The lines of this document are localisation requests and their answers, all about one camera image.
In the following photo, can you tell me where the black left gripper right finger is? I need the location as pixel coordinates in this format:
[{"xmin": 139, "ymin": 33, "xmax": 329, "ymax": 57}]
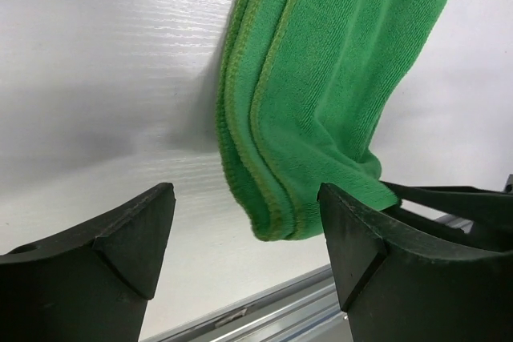
[{"xmin": 317, "ymin": 183, "xmax": 512, "ymax": 341}]

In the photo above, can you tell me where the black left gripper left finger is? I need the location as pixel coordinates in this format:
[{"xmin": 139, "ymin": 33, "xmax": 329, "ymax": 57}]
[{"xmin": 1, "ymin": 183, "xmax": 176, "ymax": 341}]

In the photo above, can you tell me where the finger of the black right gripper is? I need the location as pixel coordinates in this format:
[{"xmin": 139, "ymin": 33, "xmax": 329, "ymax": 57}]
[{"xmin": 385, "ymin": 176, "xmax": 512, "ymax": 238}]

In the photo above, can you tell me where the green microfiber towel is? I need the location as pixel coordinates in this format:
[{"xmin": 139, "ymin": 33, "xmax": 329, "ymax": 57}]
[{"xmin": 216, "ymin": 0, "xmax": 447, "ymax": 241}]

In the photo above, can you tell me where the aluminium mounting rail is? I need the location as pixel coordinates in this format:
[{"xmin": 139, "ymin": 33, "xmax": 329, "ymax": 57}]
[{"xmin": 139, "ymin": 213, "xmax": 513, "ymax": 342}]

